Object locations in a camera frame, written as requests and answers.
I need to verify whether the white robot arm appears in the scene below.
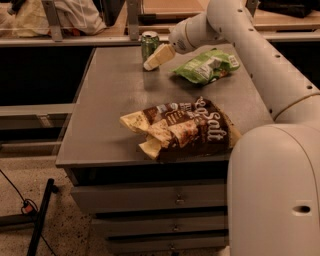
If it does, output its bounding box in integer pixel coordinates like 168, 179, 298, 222
168, 0, 320, 256

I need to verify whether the green chip bag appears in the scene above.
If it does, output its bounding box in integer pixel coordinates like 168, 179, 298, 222
173, 48, 240, 85

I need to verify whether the black cable with plug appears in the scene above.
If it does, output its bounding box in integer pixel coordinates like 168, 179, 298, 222
0, 169, 58, 256

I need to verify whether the black metal stand leg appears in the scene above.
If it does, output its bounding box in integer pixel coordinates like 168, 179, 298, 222
0, 178, 59, 256

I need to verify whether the bottom drawer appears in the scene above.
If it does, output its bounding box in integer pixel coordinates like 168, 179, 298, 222
106, 233, 229, 254

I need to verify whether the white cloth bundle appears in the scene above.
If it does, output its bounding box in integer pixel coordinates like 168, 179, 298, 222
0, 0, 106, 38

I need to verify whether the drawer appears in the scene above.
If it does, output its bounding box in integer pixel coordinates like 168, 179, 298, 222
92, 212, 227, 237
106, 233, 229, 254
71, 179, 226, 213

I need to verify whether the green soda can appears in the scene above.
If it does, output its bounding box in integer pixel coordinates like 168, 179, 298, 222
141, 31, 159, 62

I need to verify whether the brown chip bag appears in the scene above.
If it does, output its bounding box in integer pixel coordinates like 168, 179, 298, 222
120, 97, 241, 161

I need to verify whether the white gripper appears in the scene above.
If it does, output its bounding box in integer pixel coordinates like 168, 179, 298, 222
143, 18, 200, 71

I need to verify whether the grey drawer cabinet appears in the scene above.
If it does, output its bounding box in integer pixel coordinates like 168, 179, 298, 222
56, 46, 272, 254

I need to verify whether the top drawer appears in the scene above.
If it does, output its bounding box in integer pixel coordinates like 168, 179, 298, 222
71, 179, 226, 213

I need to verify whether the middle drawer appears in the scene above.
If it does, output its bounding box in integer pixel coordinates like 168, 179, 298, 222
92, 212, 227, 237

